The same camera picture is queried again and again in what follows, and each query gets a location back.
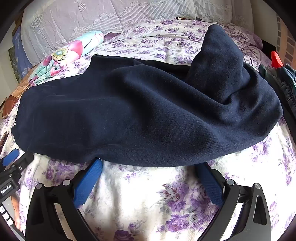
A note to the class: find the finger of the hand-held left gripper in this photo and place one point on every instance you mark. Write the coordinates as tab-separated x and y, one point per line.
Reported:
24	161
10	156

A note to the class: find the folded teal pink floral quilt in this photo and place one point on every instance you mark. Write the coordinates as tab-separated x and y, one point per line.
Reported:
69	51

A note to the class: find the purple floral bed sheet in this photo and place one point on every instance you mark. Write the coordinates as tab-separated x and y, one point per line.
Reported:
148	204

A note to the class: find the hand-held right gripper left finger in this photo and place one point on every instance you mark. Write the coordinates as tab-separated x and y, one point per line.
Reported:
89	183

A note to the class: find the navy blue pants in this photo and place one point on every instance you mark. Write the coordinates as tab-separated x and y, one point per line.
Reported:
138	104

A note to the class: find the orange plastic object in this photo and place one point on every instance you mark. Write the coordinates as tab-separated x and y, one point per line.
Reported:
275	59

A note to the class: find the person's left hand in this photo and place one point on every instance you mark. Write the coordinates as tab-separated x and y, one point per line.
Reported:
17	208

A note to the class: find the pile of dark clothes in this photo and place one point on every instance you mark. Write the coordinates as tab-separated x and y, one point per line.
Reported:
289	81

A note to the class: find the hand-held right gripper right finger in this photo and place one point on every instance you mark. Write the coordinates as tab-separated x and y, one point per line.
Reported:
210	185

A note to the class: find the brown golden pillow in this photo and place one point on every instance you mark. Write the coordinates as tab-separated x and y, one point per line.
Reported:
16	97

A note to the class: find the blue cloth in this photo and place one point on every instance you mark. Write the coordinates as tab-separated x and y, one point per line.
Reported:
19	51

